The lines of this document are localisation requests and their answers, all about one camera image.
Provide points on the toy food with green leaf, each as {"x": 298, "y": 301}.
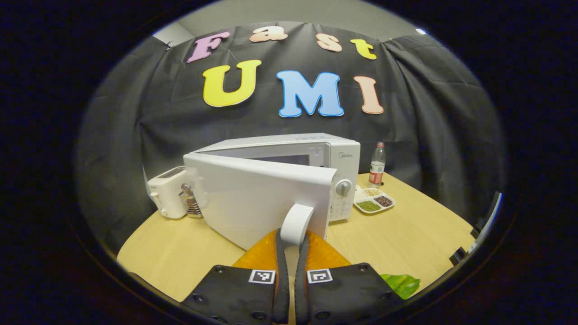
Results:
{"x": 402, "y": 284}

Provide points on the white divided dish of beans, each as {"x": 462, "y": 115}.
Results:
{"x": 369, "y": 206}

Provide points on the clear bottle with red label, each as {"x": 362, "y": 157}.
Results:
{"x": 376, "y": 169}

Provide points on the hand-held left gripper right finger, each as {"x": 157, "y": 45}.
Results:
{"x": 301, "y": 293}

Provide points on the white microwave oven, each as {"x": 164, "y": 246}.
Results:
{"x": 253, "y": 198}

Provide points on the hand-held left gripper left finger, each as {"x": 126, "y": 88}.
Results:
{"x": 282, "y": 289}

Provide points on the white toaster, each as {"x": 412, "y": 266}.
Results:
{"x": 165, "y": 194}

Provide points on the black backdrop cloth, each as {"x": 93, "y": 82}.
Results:
{"x": 429, "y": 135}

